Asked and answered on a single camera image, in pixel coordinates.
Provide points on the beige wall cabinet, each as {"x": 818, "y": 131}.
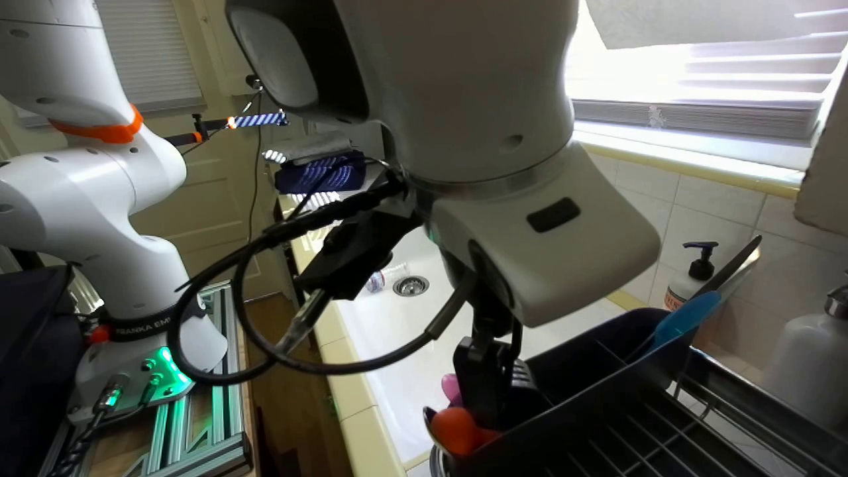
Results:
{"x": 831, "y": 177}

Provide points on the small clear plastic bottle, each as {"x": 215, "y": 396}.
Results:
{"x": 378, "y": 282}

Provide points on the silver metal fork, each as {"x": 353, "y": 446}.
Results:
{"x": 525, "y": 374}

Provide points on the metal sink drain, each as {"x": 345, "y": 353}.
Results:
{"x": 411, "y": 286}

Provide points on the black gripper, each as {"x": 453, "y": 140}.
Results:
{"x": 493, "y": 301}

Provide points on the white sink basin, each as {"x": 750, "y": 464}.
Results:
{"x": 407, "y": 353}

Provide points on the dark blue striped cloth roll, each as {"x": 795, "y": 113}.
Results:
{"x": 322, "y": 174}

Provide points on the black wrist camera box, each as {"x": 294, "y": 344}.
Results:
{"x": 362, "y": 254}

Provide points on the white roller shade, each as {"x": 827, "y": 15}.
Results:
{"x": 705, "y": 23}

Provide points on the blue and grey kitchen utensil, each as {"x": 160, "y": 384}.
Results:
{"x": 689, "y": 319}

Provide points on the black bag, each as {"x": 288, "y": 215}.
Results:
{"x": 29, "y": 373}

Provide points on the soap dispenser with black pump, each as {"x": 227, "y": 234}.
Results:
{"x": 689, "y": 282}

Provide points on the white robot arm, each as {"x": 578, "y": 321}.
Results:
{"x": 468, "y": 88}

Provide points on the white window blinds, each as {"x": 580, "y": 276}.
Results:
{"x": 705, "y": 88}

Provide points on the white bottle with metal cap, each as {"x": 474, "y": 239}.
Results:
{"x": 810, "y": 361}

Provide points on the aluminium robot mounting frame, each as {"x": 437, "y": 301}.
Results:
{"x": 221, "y": 414}

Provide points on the striped led light panel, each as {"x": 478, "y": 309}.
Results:
{"x": 260, "y": 121}

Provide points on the large metal spoon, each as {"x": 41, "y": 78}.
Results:
{"x": 437, "y": 464}

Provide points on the purple plastic spoon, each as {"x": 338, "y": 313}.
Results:
{"x": 451, "y": 389}

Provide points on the green plastic bracket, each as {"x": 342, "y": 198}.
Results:
{"x": 166, "y": 380}

